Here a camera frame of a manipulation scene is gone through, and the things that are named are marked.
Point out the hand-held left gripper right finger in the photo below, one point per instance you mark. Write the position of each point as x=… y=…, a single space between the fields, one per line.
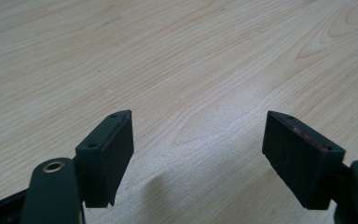
x=298 y=168

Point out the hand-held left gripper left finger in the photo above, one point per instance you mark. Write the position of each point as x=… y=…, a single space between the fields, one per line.
x=104 y=165

